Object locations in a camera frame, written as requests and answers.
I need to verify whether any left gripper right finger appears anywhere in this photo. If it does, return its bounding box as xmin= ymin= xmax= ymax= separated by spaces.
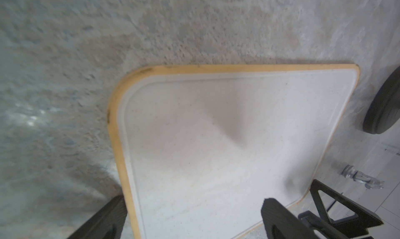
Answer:
xmin=260 ymin=198 xmax=318 ymax=239

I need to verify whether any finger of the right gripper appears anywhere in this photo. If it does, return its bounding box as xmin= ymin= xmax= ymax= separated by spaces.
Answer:
xmin=298 ymin=180 xmax=384 ymax=239

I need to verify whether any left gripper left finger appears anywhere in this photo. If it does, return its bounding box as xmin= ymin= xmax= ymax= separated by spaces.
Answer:
xmin=68 ymin=195 xmax=128 ymax=239

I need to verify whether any white cutting board tan rim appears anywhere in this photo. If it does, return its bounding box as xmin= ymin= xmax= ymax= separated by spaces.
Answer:
xmin=107 ymin=64 xmax=360 ymax=239

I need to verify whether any small silver metal fitting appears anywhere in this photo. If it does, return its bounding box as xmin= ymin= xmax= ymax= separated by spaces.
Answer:
xmin=341 ymin=165 xmax=384 ymax=190

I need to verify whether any black microphone stand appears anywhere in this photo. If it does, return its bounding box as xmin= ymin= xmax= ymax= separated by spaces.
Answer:
xmin=362 ymin=67 xmax=400 ymax=134

